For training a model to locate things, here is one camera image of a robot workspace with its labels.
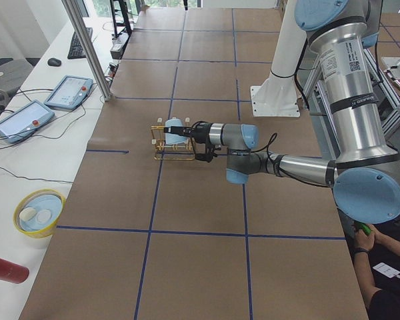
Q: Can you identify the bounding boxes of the black keyboard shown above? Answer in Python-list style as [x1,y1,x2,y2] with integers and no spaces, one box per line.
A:
[67,32,86,59]

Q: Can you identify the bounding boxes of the aluminium frame post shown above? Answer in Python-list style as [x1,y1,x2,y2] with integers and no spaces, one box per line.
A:
[61,0,112,101]

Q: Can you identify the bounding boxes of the light blue plastic cup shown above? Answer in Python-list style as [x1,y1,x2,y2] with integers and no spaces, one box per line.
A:
[164,117,187,145]

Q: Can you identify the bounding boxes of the yellow rimmed bowl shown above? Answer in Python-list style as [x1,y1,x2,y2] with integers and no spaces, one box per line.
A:
[13,189,66,239]

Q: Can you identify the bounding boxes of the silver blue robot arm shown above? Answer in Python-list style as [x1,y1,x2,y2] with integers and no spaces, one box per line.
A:
[164,1,400,224]

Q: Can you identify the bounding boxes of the person in black shirt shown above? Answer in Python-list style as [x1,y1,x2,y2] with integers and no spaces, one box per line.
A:
[353,222,400,319]

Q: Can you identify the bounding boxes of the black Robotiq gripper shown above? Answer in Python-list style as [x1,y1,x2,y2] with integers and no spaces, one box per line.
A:
[165,121,211,144]

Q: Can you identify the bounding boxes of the black computer mouse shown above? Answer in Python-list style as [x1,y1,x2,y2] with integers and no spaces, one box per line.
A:
[47,57,62,67]

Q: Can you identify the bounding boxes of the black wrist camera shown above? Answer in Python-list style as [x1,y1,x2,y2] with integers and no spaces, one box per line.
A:
[195,143,221,163]

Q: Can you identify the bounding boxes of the blue teach pendant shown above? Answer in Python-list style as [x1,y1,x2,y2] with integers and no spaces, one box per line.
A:
[44,75,93,111]
[0,100,55,143]

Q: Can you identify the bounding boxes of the grey office chair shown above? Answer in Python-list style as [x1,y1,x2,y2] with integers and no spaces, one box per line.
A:
[0,59,33,111]

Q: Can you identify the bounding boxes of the red thermos bottle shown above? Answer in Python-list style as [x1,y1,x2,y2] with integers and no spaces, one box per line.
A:
[0,258,29,284]

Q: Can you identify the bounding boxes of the near blue teach pendant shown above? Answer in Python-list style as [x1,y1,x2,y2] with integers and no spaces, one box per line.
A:
[0,100,55,143]

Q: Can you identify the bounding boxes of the far blue teach pendant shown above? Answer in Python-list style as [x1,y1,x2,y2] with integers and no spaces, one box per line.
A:
[44,75,93,111]

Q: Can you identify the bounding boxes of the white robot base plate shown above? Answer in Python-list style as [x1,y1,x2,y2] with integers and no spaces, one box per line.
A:
[250,85,300,117]

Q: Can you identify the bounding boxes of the gold wire cup holder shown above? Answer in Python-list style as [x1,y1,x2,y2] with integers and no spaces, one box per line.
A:
[151,117,195,161]

